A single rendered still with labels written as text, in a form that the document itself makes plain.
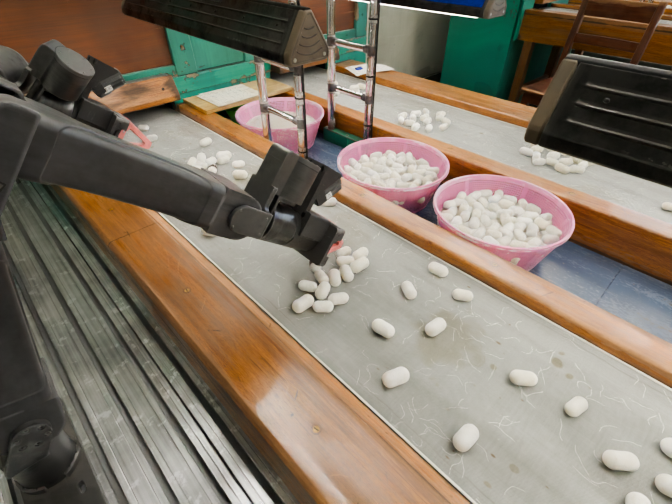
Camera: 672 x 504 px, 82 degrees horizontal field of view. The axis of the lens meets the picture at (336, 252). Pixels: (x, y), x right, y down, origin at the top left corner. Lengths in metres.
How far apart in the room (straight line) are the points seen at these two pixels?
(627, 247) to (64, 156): 0.92
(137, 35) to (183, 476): 1.14
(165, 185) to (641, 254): 0.85
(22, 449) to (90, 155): 0.32
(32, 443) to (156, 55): 1.10
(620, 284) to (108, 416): 0.90
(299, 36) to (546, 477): 0.63
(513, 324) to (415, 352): 0.16
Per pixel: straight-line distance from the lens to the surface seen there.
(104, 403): 0.69
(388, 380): 0.52
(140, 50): 1.38
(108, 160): 0.40
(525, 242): 0.81
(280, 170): 0.50
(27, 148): 0.37
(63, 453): 0.62
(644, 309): 0.89
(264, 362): 0.53
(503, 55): 3.43
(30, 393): 0.52
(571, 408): 0.58
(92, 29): 1.34
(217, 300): 0.62
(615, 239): 0.95
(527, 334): 0.65
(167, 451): 0.61
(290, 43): 0.63
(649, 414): 0.64
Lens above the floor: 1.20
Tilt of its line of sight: 40 degrees down
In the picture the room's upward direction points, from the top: straight up
